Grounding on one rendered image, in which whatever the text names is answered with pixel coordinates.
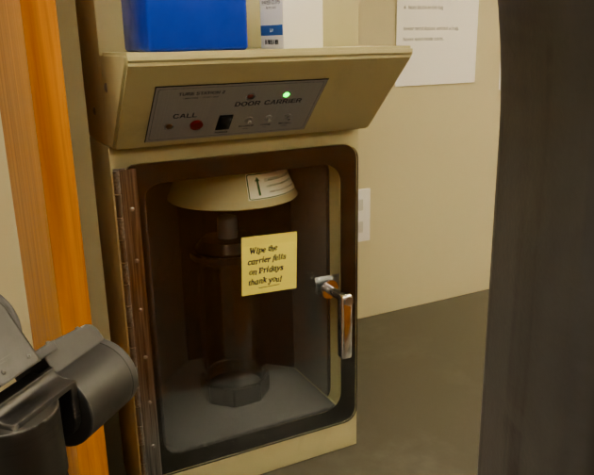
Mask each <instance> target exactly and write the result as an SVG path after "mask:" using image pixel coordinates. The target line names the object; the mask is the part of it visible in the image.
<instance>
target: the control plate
mask: <svg viewBox="0 0 594 475"><path fill-rule="evenodd" d="M328 79H329V78H324V79H304V80H284V81H264V82H245V83H225V84H205V85H187V86H167V87H155V92H154V97H153V102H152V106H151V112H150V117H149V122H148V126H147V131H146V136H145V141H144V142H154V141H165V140H177V139H199V138H210V137H221V136H233V135H244V134H255V133H267V132H278V131H289V130H300V129H305V126H306V124H307V122H308V120H309V118H310V116H311V114H312V111H313V109H314V107H315V105H316V104H317V102H318V100H319V98H320V96H321V94H322V91H323V89H324V87H325V85H326V83H327V81H328ZM285 91H290V93H291V95H290V96H289V97H287V98H283V97H282V93H283V92H285ZM249 93H254V94H255V96H256V97H255V98H254V99H252V100H247V99H246V95H247V94H249ZM287 114H290V115H291V117H290V120H289V121H287V120H286V119H284V117H285V115H287ZM221 115H234V116H233V119H232V122H231V124H230V127H229V129H224V130H215V128H216V125H217V122H218V120H219V117H220V116H221ZM269 115H271V116H272V121H271V122H269V123H268V122H267V121H265V120H264V119H265V117H266V116H269ZM247 117H252V118H253V119H252V122H251V123H247V122H245V118H247ZM197 120H199V121H202V122H203V127H202V128H200V129H199V130H192V129H190V124H191V123H192V122H193V121H197ZM167 123H172V124H173V128H172V129H170V130H166V129H164V125H165V124H167Z"/></svg>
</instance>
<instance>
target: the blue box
mask: <svg viewBox="0 0 594 475"><path fill-rule="evenodd" d="M121 2H122V14H123V24H124V45H125V50H126V51H128V52H187V51H223V50H245V49H247V47H248V38H247V13H246V0H121Z"/></svg>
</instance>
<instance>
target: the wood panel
mask: <svg viewBox="0 0 594 475"><path fill-rule="evenodd" d="M0 113H1V120H2V126H3V133H4V140H5V146H6V153H7V160H8V172H9V180H10V186H11V193H12V200H13V206H14V213H15V220H16V226H17V233H18V239H19V246H20V254H21V260H22V267H23V274H24V280H25V293H26V299H27V306H28V313H29V319H30V327H31V334H32V340H33V347H34V350H35V351H36V350H37V349H39V348H41V347H42V346H44V345H45V342H46V341H49V342H50V341H52V340H55V339H57V338H59V337H61V336H64V335H66V334H68V333H70V332H71V331H73V330H75V327H76V326H78V327H81V326H83V325H85V324H91V325H92V323H91V308H90V299H89V291H88V282H87V273H86V266H85V257H84V249H83V240H82V232H81V224H80V216H79V207H78V199H77V190H76V182H75V174H74V158H73V149H72V141H71V132H70V125H69V116H68V108H67V99H66V90H65V83H64V74H63V66H62V57H61V49H60V40H59V33H58V16H57V8H56V0H0ZM66 452H67V458H68V473H69V475H109V473H108V464H107V449H106V440H105V432H104V424H103V425H102V426H101V427H100V428H99V429H98V430H97V431H96V432H95V433H93V434H92V435H91V436H90V437H89V438H88V439H87V440H86V441H84V442H83V443H81V444H79V445H77V446H72V447H67V446H66Z"/></svg>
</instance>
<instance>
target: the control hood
mask: <svg viewBox="0 0 594 475"><path fill-rule="evenodd" d="M412 54H413V48H410V45H403V46H328V47H322V48H287V49H262V48H254V49H245V50H223V51H187V52H103V53H102V56H99V57H100V66H101V76H102V85H103V94H104V105H105V114H106V124H107V142H108V145H109V146H110V147H111V148H112V149H114V150H122V149H133V148H143V147H155V146H165V145H176V144H187V143H198V142H209V141H220V140H231V139H251V138H263V137H273V136H285V135H295V134H306V133H317V132H328V131H339V130H350V129H360V128H366V127H368V126H369V125H370V123H371V121H372V119H373V118H374V116H375V114H376V113H377V111H378V109H379V108H380V106H381V105H382V104H383V102H384V101H385V99H386V97H387V96H388V93H389V92H390V90H391V88H392V87H393V85H394V83H395V82H396V80H397V79H398V77H399V75H400V74H401V72H402V70H403V69H404V66H405V65H406V63H407V62H408V60H409V59H410V58H411V56H412ZM324 78H329V79H328V81H327V83H326V85H325V87H324V89H323V91H322V94H321V96H320V98H319V100H318V102H317V104H316V105H315V107H314V109H313V111H312V114H311V116H310V118H309V120H308V122H307V124H306V126H305V129H300V130H289V131H278V132H267V133H255V134H244V135H233V136H221V137H210V138H199V139H177V140H165V141H154V142H144V141H145V136H146V131H147V126H148V122H149V117H150V112H151V106H152V102H153V97H154V92H155V87H167V86H187V85H205V84H225V83H245V82H264V81H284V80H304V79H324Z"/></svg>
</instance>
